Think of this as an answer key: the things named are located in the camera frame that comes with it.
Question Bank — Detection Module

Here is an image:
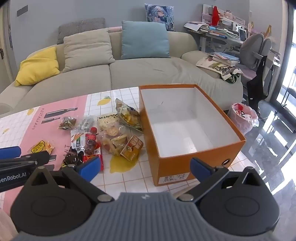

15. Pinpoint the small cola bottle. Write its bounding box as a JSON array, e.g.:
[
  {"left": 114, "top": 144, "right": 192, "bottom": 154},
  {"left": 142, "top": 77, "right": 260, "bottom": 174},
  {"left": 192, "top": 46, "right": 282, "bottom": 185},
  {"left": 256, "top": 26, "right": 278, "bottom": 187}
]
[{"left": 84, "top": 127, "right": 98, "bottom": 156}]

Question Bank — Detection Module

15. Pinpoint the clear bag of brown nuts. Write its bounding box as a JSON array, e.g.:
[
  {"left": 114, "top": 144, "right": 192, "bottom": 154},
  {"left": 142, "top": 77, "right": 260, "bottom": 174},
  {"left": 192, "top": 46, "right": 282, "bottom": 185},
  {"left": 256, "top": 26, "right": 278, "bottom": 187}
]
[{"left": 58, "top": 116, "right": 77, "bottom": 130}]

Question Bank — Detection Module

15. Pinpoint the clear bag of puffed snacks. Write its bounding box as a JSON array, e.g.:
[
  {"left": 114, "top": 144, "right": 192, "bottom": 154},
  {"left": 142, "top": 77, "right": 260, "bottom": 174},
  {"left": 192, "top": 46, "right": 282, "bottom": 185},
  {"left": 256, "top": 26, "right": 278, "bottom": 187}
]
[{"left": 97, "top": 113, "right": 121, "bottom": 133}]

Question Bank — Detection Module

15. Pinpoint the grey patterned cushion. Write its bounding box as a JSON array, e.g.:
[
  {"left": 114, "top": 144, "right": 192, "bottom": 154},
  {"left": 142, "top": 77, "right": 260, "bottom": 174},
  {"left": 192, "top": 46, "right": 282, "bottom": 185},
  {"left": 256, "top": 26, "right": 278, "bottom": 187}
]
[{"left": 57, "top": 18, "right": 106, "bottom": 45}]

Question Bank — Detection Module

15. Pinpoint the dark brown snack packet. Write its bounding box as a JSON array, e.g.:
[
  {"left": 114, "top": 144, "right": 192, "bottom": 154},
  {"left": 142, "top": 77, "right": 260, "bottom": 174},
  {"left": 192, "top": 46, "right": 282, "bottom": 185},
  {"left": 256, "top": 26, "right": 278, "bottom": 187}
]
[{"left": 60, "top": 148, "right": 84, "bottom": 171}]

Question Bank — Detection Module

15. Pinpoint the yellow cushion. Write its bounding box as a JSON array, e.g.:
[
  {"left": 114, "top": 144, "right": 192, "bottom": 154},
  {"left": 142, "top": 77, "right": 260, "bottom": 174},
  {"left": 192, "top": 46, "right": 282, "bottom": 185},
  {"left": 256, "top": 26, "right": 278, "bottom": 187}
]
[{"left": 15, "top": 46, "right": 60, "bottom": 87}]

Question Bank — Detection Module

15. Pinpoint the stack of magazines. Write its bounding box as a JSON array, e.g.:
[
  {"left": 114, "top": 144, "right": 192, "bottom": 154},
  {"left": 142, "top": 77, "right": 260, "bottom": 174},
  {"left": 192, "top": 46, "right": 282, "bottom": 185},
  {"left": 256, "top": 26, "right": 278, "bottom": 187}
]
[{"left": 196, "top": 52, "right": 241, "bottom": 73}]

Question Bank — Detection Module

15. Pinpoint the grey office chair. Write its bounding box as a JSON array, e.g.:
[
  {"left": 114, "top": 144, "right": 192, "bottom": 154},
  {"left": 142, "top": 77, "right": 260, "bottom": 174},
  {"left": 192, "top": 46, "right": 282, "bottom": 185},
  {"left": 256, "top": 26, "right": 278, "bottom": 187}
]
[{"left": 238, "top": 32, "right": 281, "bottom": 84}]

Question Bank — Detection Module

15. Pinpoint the white green tote bag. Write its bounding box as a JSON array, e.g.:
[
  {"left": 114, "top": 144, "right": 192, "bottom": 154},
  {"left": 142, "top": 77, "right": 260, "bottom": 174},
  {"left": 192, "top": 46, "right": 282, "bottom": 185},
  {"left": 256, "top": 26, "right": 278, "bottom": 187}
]
[{"left": 221, "top": 67, "right": 244, "bottom": 83}]

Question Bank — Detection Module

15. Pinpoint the yellow snack packet black label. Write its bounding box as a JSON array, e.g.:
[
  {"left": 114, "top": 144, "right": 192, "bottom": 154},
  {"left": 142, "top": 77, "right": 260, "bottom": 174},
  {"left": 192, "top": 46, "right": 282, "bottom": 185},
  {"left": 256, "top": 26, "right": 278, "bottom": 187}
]
[{"left": 30, "top": 139, "right": 56, "bottom": 156}]

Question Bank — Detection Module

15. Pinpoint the red snack packet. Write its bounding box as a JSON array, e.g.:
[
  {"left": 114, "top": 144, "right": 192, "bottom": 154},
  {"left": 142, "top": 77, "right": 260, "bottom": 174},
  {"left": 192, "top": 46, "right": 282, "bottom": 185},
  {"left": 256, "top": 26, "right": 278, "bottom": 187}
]
[{"left": 82, "top": 142, "right": 104, "bottom": 172}]

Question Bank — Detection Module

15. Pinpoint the beige sofa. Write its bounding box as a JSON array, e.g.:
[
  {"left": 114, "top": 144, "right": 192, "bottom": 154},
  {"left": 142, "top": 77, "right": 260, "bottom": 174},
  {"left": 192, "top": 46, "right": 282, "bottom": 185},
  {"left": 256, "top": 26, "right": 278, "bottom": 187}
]
[{"left": 0, "top": 27, "right": 244, "bottom": 116}]

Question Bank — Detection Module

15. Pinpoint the pile of books and papers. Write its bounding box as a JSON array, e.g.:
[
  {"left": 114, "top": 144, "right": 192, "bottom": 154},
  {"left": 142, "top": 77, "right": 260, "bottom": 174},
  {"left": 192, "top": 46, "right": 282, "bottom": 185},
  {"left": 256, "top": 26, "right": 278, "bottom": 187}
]
[{"left": 184, "top": 21, "right": 242, "bottom": 39}]

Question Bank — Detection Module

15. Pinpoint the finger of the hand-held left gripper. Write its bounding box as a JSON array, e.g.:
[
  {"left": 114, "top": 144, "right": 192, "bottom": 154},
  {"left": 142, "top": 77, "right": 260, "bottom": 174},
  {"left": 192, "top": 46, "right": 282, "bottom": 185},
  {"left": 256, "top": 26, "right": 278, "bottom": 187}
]
[
  {"left": 0, "top": 146, "right": 21, "bottom": 159},
  {"left": 0, "top": 151, "right": 50, "bottom": 172}
]

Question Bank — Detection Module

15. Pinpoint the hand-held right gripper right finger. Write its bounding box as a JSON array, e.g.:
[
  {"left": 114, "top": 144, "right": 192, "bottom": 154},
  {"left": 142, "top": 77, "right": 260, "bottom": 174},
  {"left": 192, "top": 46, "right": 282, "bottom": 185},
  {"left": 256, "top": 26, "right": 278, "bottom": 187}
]
[{"left": 176, "top": 158, "right": 273, "bottom": 202}]

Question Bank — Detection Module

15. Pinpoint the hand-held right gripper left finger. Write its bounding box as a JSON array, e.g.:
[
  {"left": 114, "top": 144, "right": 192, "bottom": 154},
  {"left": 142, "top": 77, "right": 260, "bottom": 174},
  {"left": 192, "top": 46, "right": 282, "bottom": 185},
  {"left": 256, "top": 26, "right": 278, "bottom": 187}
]
[{"left": 23, "top": 156, "right": 115, "bottom": 202}]

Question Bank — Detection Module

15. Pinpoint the black garment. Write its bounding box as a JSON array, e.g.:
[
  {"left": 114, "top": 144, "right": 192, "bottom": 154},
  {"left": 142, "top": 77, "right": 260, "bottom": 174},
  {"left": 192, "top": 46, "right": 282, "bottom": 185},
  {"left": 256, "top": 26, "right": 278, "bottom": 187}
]
[{"left": 246, "top": 56, "right": 275, "bottom": 110}]

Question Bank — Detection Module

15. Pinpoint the white desk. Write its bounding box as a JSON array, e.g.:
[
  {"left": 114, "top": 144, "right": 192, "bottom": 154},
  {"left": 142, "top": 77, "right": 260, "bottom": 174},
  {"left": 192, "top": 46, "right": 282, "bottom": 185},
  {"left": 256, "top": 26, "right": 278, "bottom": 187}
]
[{"left": 184, "top": 5, "right": 253, "bottom": 53}]

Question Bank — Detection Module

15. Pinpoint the printed figure cushion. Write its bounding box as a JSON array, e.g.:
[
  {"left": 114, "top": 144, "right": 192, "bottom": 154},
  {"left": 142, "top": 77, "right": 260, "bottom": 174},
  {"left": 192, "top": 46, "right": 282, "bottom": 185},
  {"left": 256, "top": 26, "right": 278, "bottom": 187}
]
[{"left": 144, "top": 3, "right": 176, "bottom": 32}]

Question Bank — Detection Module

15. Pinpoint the yellow chips bag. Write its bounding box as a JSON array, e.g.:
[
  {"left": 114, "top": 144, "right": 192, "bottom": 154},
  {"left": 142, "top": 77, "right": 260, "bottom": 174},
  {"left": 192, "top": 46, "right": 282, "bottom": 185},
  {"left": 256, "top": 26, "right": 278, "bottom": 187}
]
[{"left": 115, "top": 98, "right": 143, "bottom": 133}]

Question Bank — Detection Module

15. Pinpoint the clear bag of bread sticks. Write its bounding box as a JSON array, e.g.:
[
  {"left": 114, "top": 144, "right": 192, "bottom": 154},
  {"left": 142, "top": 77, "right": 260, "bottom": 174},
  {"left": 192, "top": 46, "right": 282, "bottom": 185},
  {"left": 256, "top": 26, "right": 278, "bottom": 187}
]
[{"left": 97, "top": 126, "right": 144, "bottom": 162}]

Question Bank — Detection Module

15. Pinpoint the orange cardboard box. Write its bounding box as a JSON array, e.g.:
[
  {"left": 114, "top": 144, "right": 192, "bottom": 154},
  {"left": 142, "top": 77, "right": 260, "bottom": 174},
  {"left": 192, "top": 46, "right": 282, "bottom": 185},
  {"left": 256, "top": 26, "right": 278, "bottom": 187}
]
[{"left": 138, "top": 84, "right": 246, "bottom": 186}]

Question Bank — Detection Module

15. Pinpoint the clear bag of silver candies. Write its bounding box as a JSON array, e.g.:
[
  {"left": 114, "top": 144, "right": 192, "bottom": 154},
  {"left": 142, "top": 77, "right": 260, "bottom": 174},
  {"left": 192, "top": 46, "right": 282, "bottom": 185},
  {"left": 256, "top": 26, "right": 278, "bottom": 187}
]
[{"left": 77, "top": 116, "right": 95, "bottom": 131}]

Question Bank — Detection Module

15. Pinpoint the pink trash bin with bag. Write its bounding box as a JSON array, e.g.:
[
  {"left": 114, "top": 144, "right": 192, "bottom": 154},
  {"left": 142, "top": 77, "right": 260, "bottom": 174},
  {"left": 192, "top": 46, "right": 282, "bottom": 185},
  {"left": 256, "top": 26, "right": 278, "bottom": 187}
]
[{"left": 228, "top": 103, "right": 260, "bottom": 136}]

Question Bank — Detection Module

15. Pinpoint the beige cushion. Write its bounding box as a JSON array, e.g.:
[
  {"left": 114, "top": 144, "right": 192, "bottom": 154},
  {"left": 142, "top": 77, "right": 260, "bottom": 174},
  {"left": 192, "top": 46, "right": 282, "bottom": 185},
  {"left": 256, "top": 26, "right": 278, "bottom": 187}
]
[{"left": 62, "top": 31, "right": 115, "bottom": 73}]

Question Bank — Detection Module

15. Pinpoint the red paper bag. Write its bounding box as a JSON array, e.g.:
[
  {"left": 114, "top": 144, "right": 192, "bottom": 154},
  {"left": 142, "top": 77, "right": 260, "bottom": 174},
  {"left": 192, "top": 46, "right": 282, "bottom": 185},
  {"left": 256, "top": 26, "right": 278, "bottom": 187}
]
[{"left": 210, "top": 6, "right": 220, "bottom": 26}]

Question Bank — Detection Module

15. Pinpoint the white green snack packet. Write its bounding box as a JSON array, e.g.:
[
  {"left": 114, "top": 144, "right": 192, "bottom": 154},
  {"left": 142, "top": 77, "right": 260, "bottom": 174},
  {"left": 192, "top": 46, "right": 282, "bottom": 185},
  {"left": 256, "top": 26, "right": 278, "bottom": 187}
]
[{"left": 70, "top": 130, "right": 89, "bottom": 154}]

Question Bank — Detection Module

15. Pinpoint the light blue cushion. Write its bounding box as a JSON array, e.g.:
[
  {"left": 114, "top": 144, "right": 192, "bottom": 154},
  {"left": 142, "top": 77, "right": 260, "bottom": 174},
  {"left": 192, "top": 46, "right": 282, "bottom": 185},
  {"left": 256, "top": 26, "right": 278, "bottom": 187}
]
[{"left": 120, "top": 20, "right": 171, "bottom": 60}]

